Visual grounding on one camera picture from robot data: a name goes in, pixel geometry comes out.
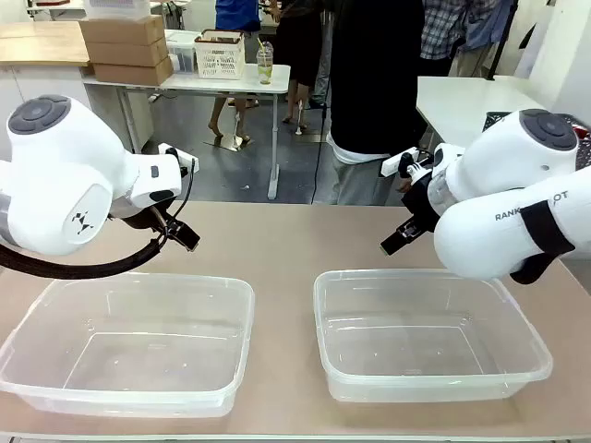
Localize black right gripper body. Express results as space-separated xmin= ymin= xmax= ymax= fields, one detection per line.
xmin=401 ymin=176 xmax=439 ymax=233

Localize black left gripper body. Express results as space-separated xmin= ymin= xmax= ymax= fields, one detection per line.
xmin=117 ymin=206 xmax=167 ymax=232

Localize clear plastic bin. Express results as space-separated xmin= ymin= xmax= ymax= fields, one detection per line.
xmin=0 ymin=272 xmax=256 ymax=419
xmin=313 ymin=269 xmax=554 ymax=403

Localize white plastic basket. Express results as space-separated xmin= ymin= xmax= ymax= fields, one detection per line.
xmin=194 ymin=29 xmax=247 ymax=81

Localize metal floor plate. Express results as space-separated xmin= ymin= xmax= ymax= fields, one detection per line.
xmin=201 ymin=132 xmax=256 ymax=150

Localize black plastic crate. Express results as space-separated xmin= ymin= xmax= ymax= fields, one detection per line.
xmin=482 ymin=110 xmax=591 ymax=136

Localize person in black shirt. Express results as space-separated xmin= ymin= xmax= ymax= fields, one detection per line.
xmin=322 ymin=0 xmax=429 ymax=207

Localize cardboard box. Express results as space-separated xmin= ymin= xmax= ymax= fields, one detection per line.
xmin=91 ymin=56 xmax=175 ymax=87
xmin=85 ymin=37 xmax=170 ymax=66
xmin=78 ymin=15 xmax=167 ymax=47

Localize white table with legs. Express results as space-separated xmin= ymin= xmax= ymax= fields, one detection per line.
xmin=82 ymin=63 xmax=292 ymax=201

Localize clear storage drawer box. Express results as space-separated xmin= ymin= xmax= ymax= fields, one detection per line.
xmin=164 ymin=29 xmax=205 ymax=76

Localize person in plaid shirt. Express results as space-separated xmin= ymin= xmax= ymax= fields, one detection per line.
xmin=418 ymin=0 xmax=468 ymax=78

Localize person in denim shirt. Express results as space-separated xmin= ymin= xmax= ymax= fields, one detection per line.
xmin=454 ymin=0 xmax=510 ymax=78

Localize plastic cup with drink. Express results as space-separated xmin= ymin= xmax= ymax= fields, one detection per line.
xmin=256 ymin=40 xmax=275 ymax=86

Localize person in dark clothes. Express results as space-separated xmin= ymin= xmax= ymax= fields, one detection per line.
xmin=274 ymin=0 xmax=330 ymax=128

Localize wooden top counter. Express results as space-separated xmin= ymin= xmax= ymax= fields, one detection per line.
xmin=0 ymin=21 xmax=91 ymax=68

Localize white perforated box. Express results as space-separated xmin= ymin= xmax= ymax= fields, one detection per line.
xmin=86 ymin=0 xmax=152 ymax=21

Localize person in blue shirt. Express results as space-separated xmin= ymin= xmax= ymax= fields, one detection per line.
xmin=207 ymin=0 xmax=263 ymax=145

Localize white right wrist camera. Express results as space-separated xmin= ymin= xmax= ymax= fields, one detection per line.
xmin=380 ymin=146 xmax=438 ymax=178

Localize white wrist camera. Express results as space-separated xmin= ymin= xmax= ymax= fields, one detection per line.
xmin=158 ymin=143 xmax=200 ymax=175
xmin=380 ymin=146 xmax=438 ymax=178

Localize thin black cable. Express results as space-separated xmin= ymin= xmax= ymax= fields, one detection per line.
xmin=155 ymin=156 xmax=198 ymax=245

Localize black braided cable sleeve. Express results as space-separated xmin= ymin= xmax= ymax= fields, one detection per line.
xmin=0 ymin=233 xmax=168 ymax=281

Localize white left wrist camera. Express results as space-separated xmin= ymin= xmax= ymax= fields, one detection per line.
xmin=158 ymin=143 xmax=200 ymax=175

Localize hanging black cable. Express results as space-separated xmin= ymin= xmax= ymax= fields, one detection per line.
xmin=308 ymin=103 xmax=331 ymax=205

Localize black strap on arm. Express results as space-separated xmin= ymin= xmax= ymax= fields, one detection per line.
xmin=510 ymin=198 xmax=576 ymax=285

